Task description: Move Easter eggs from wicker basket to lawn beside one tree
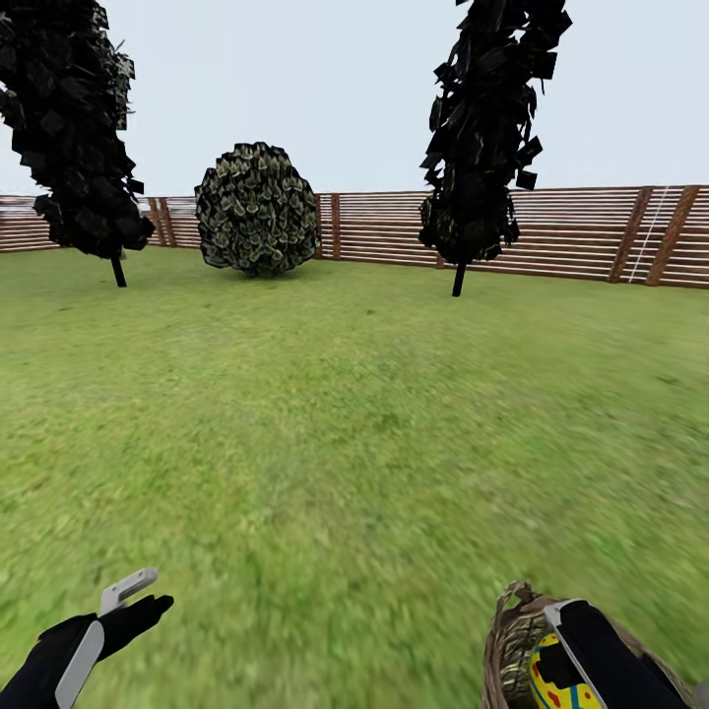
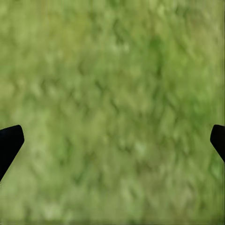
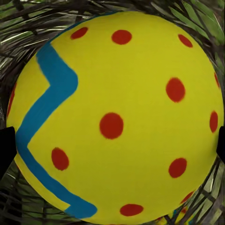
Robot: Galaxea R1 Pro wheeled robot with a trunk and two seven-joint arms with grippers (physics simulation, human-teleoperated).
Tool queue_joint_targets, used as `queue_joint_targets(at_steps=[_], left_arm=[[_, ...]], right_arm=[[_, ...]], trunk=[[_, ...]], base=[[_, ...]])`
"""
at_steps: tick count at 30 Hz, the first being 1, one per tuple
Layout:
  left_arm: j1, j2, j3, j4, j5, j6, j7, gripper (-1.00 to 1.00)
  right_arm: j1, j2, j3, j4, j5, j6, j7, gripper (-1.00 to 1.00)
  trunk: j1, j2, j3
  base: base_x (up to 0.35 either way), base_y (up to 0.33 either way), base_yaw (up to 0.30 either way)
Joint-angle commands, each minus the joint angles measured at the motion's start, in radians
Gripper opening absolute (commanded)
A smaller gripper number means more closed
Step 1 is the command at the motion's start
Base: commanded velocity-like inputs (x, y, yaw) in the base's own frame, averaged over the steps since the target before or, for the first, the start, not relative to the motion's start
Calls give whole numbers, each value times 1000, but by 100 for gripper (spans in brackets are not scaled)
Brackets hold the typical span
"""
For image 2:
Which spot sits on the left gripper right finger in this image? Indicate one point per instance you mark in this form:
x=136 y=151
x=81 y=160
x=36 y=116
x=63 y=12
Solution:
x=217 y=139

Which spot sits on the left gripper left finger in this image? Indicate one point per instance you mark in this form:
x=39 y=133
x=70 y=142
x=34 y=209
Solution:
x=11 y=140

